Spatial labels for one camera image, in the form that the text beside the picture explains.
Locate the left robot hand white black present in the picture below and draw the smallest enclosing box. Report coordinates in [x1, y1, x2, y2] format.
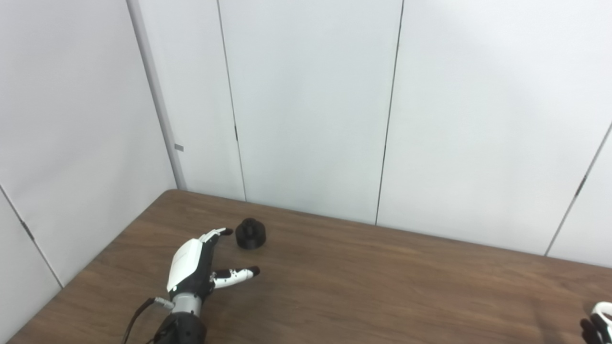
[166, 227, 261, 317]

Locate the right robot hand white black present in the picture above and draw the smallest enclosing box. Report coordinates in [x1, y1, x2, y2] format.
[579, 313, 612, 344]

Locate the white ring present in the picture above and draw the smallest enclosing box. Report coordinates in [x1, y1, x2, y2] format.
[591, 301, 612, 322]

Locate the round black part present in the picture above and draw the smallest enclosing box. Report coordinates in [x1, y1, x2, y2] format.
[235, 217, 267, 250]

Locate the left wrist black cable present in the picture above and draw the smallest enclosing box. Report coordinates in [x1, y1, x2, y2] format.
[122, 297, 175, 344]

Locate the grey wall corner post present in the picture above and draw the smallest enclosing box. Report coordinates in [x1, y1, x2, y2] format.
[126, 0, 188, 191]

